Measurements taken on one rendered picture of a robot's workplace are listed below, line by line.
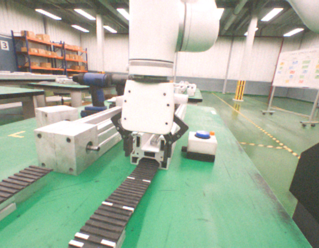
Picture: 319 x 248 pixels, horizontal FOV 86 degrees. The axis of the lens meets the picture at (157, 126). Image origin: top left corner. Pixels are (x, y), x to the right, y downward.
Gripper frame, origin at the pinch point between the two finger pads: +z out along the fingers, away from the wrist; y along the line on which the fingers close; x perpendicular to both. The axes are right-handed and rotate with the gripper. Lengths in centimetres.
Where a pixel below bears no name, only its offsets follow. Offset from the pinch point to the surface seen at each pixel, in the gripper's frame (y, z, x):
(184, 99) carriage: 4, -5, 62
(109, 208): -1.6, 2.9, -14.4
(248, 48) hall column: 257, -182, 997
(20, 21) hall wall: -1060, -286, 928
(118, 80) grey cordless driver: -34, -12, 60
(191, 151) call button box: 9.8, 4.0, 12.7
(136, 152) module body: -4.1, 2.8, 4.7
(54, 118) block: -34.2, -1.2, 12.0
